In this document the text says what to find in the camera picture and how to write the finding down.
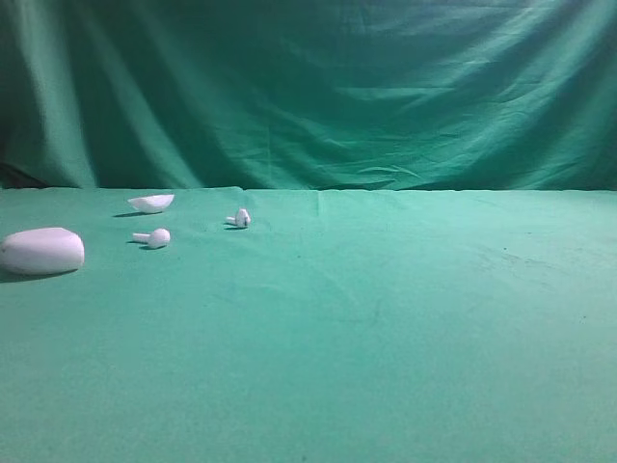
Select white earbud with dark tip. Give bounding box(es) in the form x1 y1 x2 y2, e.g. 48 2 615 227
226 207 252 229

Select white earbud near case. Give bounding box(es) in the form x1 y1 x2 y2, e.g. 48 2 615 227
132 229 171 249

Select white earbud case lid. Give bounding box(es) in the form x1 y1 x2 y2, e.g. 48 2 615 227
127 194 174 214

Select white earbud case base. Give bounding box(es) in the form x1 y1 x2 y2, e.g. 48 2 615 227
1 228 85 275

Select green backdrop cloth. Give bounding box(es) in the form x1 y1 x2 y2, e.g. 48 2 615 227
1 1 616 190

